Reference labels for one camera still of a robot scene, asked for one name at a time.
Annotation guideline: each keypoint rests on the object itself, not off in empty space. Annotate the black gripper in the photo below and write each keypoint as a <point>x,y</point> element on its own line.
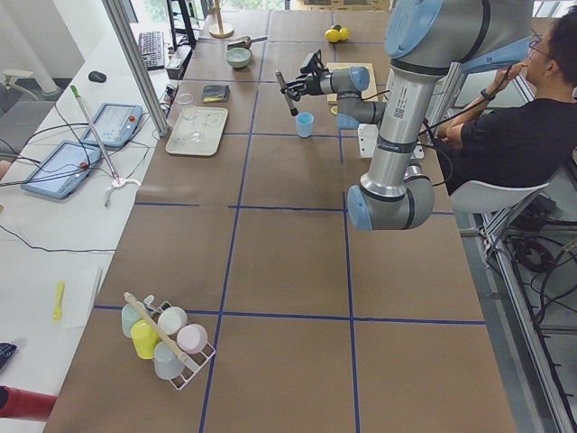
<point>314,84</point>

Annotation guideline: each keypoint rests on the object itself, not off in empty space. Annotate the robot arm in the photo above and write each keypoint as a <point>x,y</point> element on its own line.
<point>423,40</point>

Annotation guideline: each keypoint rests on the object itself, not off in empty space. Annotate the light blue plastic cup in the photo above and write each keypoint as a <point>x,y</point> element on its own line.
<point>305,124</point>

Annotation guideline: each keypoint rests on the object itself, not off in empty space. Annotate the yellow whole lemon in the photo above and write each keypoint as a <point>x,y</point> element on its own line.
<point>333,35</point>
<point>344,34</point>

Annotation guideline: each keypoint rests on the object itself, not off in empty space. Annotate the white cup on rack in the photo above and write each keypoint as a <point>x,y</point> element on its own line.
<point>172,319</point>

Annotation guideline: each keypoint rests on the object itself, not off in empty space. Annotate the pink cup on rack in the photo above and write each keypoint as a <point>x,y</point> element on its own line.
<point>192,338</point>

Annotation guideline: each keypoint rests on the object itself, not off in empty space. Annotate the green cup on rack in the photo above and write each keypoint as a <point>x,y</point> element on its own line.
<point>129,316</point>

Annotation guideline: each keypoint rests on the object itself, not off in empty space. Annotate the white cup rack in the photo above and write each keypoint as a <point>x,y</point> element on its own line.
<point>193,363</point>

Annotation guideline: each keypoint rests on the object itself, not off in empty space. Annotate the yellow cup on rack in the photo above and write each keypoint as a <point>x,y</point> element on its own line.
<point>144,339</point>

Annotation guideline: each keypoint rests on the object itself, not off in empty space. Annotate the grey cup on rack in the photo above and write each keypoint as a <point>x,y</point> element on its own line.
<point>167,366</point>

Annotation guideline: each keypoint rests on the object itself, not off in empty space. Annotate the bamboo cutting board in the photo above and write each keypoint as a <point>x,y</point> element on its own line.
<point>370,92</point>

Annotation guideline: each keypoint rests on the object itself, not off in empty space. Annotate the metal ice scoop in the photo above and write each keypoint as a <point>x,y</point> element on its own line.
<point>245,42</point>

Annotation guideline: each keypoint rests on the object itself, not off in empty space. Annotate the green bowl with ice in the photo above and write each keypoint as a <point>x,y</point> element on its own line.
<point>238,57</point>

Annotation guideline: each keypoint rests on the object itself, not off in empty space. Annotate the grey folded cloth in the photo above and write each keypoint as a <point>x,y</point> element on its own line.
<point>215,93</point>

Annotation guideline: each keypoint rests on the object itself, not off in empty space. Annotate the wooden mug tree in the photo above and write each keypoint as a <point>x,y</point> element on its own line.
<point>220,29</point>

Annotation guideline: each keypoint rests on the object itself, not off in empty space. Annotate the cream bear tray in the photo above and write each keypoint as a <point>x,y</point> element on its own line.
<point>211,123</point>

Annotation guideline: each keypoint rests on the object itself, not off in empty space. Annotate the clear wine glass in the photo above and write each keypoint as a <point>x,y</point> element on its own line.
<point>189,113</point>

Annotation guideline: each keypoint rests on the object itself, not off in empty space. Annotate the black keyboard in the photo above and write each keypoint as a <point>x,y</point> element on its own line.
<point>151,48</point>

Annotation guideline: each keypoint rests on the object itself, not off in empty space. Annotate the blue teach pendant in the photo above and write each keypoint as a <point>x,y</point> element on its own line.
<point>116,124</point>
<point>63,170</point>

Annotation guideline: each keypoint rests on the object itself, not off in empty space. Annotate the white chair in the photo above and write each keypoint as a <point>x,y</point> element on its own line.
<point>475,196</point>

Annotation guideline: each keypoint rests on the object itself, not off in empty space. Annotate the black computer mouse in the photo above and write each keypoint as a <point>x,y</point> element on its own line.
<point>97,76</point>

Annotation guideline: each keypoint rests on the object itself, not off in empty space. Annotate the person in black shirt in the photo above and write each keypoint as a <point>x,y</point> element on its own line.
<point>520,146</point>

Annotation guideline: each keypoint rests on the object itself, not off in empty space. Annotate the yellow small utensil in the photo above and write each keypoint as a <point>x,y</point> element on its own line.
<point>57,310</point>

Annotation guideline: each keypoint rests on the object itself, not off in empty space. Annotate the red bottle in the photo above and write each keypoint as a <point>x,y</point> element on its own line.
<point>23,404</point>

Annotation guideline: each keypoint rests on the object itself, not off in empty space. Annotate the aluminium frame post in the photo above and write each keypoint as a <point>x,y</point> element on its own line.
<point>119,20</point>

